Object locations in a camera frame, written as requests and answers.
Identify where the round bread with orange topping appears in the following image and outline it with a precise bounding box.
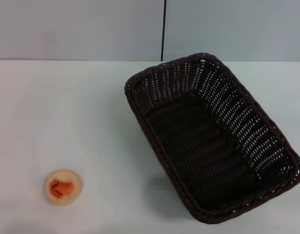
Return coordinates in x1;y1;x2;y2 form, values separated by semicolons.
43;169;84;207

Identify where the black woven plastic basket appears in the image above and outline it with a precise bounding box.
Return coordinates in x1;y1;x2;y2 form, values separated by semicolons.
124;52;300;225

